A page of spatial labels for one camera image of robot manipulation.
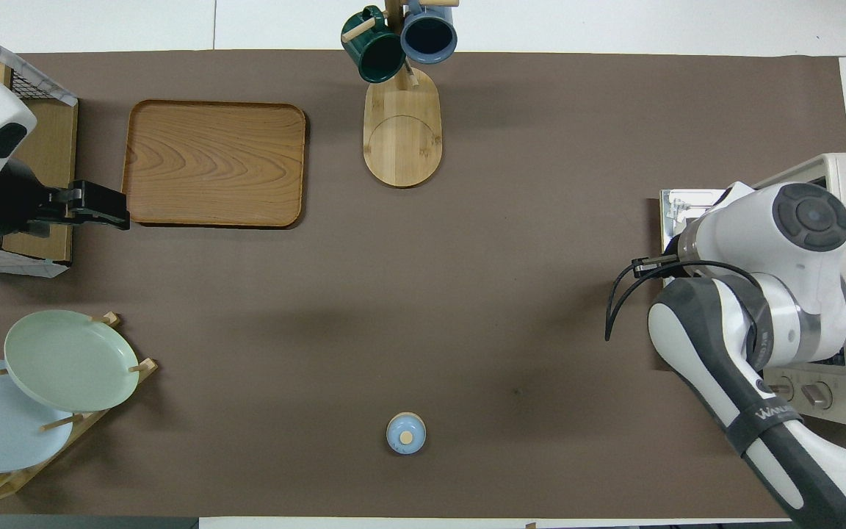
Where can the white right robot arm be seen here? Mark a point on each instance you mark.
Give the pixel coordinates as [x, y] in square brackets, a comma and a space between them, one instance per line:
[761, 220]

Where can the pale green plate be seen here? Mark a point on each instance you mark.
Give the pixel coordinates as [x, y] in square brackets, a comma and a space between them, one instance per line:
[70, 360]

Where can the wooden tray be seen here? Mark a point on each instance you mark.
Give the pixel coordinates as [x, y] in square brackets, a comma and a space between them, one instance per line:
[214, 162]

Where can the blue mug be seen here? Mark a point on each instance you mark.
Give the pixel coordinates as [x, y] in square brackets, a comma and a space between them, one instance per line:
[429, 37]

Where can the brown table mat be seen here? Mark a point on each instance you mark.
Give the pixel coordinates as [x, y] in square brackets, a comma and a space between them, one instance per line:
[467, 294]

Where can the silver oven knob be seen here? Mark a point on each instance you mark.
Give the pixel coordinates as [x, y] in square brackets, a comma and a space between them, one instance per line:
[816, 395]
[784, 388]

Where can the toaster oven glass door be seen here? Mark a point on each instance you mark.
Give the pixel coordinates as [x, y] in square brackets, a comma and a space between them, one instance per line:
[680, 209]

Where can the wooden plate rack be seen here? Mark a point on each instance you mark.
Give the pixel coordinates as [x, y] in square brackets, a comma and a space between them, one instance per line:
[147, 365]

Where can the wooden mug tree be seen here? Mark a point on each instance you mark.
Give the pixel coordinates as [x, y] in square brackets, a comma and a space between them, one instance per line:
[401, 139]

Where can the dark green mug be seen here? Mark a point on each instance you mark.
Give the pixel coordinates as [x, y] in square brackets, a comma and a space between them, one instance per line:
[375, 55]

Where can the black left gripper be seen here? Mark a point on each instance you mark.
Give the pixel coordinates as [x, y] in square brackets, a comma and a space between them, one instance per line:
[63, 206]

